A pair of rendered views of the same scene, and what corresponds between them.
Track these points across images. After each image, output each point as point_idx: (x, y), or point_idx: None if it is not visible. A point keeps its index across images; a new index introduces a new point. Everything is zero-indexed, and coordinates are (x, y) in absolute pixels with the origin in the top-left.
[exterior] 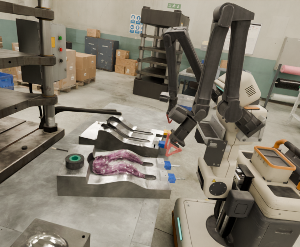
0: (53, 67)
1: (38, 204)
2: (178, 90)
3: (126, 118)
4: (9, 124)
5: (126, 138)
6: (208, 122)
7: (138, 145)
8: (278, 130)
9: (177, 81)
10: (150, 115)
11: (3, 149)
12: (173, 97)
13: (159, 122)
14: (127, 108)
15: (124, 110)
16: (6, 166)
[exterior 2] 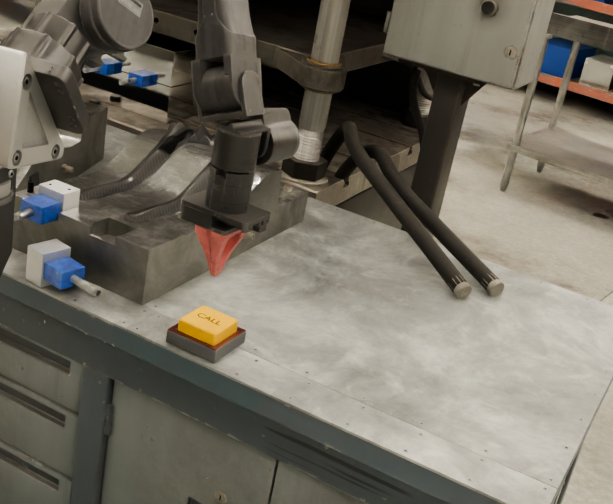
0: (446, 19)
1: None
2: (223, 83)
3: (420, 299)
4: (344, 147)
5: (124, 177)
6: None
7: (64, 179)
8: None
9: (216, 20)
10: (493, 388)
11: None
12: (194, 101)
13: (379, 381)
14: (574, 343)
15: (533, 323)
16: (131, 124)
